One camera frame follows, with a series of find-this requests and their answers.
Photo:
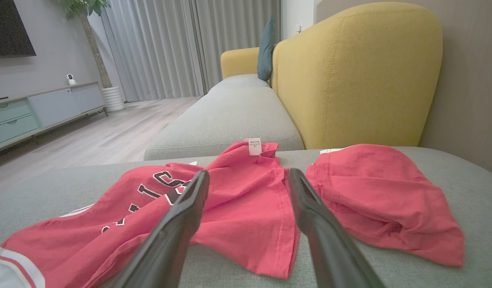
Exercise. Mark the grey pleated curtain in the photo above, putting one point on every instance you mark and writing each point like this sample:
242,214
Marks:
162,48

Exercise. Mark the white ribbed plant pot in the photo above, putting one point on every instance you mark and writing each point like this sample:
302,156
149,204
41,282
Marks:
114,99

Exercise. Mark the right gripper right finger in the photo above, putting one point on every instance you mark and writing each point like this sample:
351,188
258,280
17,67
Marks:
330,252

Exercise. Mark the red basketball jersey white trim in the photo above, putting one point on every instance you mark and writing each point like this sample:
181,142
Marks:
238,208

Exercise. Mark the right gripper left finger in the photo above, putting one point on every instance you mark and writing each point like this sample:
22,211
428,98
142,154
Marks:
166,248

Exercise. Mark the grey sofa seat cushion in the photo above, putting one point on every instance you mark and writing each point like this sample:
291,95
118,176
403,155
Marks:
230,116

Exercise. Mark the red shorts with white stripe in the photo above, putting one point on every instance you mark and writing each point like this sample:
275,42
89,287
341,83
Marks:
382,200

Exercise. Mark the black wall television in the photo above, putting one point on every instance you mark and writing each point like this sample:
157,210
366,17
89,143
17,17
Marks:
8,28

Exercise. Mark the teal throw cushion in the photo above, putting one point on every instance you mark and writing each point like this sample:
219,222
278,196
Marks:
266,52

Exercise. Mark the white security camera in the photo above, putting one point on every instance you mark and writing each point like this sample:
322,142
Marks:
71,79

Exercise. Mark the grey TV cabinet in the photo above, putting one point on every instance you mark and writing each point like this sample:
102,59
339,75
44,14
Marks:
50,108

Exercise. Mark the yellow sofa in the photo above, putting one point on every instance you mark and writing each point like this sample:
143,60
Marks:
358,80

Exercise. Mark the green indoor plant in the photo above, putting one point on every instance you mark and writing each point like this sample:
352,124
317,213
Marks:
92,44

